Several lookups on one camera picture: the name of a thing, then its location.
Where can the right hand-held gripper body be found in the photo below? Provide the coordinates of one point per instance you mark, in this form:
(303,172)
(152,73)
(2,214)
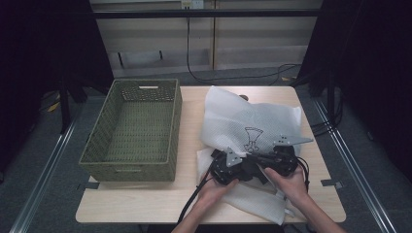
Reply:
(285,158)

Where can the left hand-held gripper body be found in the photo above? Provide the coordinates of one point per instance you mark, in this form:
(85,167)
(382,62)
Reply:
(226,170)

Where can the green woven basket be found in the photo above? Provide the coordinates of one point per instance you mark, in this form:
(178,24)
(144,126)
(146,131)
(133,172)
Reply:
(139,129)

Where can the person's left hand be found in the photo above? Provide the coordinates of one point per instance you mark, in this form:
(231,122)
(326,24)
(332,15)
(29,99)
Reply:
(215,192)

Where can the person's right hand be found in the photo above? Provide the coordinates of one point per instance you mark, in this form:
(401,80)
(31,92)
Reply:
(290,186)

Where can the grey tape piece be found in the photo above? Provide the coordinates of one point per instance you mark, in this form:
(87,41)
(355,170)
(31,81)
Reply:
(332,183)

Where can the dark round table grommet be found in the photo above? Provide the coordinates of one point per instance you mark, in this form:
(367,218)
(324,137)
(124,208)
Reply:
(243,97)

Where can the black curtain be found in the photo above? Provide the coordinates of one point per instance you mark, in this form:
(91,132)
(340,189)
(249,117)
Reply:
(372,64)
(42,48)

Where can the beige cabinet panels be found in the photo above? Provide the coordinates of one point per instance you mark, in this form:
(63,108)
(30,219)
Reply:
(155,42)

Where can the black horizontal bar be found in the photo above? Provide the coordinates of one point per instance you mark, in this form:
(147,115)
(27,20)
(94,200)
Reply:
(207,13)

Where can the black metal stand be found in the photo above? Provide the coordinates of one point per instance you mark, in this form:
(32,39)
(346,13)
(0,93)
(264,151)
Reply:
(64,106)

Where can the metal floor rail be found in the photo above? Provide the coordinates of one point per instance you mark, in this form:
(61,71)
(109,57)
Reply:
(354,165)
(45,181)

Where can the white wall socket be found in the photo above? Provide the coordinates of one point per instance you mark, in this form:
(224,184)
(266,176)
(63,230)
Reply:
(192,4)

